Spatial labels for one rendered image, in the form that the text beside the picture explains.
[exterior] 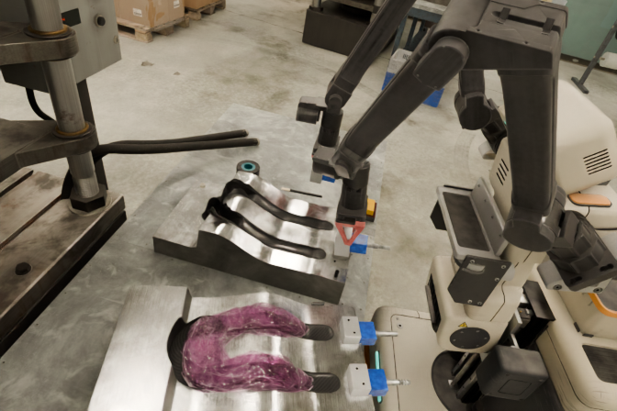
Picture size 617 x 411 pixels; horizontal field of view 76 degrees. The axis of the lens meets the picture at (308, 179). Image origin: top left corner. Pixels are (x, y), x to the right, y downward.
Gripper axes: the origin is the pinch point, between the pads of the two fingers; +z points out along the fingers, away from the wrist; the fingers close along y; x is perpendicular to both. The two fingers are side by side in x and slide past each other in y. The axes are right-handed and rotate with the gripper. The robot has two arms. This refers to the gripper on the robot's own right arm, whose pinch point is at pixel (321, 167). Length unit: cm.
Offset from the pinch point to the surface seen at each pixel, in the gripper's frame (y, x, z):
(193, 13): -381, -228, 85
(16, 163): 38, -67, -7
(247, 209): 24.0, -15.3, 2.4
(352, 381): 58, 19, 7
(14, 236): 41, -74, 17
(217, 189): 12.3, -28.7, 8.6
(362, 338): 48, 20, 8
